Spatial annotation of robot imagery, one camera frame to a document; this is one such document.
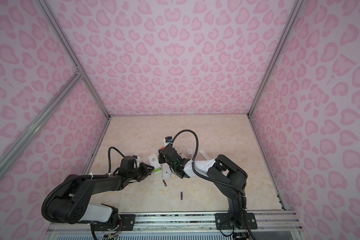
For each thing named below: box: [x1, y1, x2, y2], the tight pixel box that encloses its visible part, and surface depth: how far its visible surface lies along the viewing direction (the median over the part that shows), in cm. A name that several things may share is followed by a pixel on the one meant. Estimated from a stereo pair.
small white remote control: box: [162, 163, 172, 179], surface depth 90 cm
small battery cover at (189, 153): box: [187, 149, 193, 158], surface depth 100 cm
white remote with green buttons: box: [148, 153, 162, 174], surface depth 95 cm
